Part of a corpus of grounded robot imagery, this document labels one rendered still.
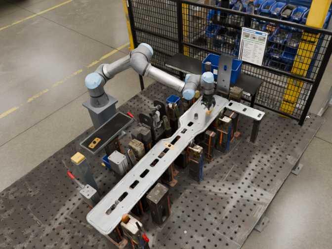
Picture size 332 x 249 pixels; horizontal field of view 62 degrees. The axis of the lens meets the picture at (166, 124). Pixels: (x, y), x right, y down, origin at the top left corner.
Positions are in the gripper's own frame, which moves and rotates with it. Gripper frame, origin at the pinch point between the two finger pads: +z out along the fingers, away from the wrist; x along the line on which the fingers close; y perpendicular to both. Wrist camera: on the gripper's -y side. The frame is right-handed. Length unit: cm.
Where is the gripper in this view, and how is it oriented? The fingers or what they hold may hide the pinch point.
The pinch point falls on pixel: (210, 108)
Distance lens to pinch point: 214.7
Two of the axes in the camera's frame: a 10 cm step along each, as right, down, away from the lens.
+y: -5.9, 6.6, -4.6
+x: 8.0, 3.9, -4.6
